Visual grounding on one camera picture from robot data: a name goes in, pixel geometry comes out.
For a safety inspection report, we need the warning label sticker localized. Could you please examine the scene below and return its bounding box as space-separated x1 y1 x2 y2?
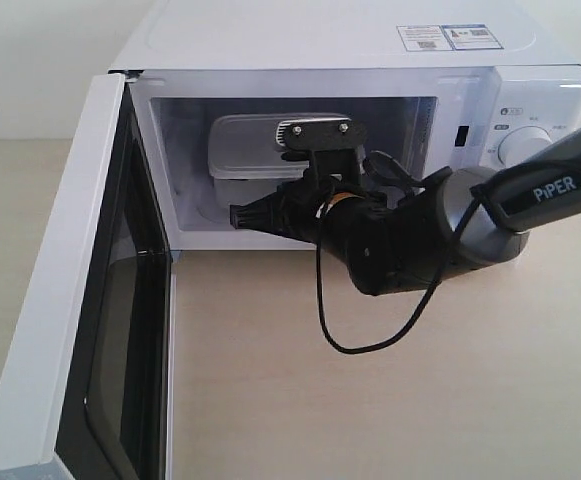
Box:
397 24 503 52

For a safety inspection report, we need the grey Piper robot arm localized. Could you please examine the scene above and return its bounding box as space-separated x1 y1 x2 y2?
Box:
229 120 581 296

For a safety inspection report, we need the upper white control knob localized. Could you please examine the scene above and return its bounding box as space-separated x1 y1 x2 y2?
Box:
498 126 553 167

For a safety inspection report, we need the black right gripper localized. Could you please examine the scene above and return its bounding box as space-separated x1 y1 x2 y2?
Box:
229 178 405 295

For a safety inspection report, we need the black camera cable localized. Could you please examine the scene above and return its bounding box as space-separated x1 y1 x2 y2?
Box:
314 149 501 355

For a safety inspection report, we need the white plastic lidded container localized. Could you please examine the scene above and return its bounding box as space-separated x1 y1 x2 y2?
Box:
207 114 308 209

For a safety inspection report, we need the white Midea microwave oven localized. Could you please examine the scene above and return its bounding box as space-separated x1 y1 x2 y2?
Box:
111 1 581 251

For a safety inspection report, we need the white microwave door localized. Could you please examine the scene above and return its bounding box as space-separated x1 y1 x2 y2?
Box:
0 71 173 479

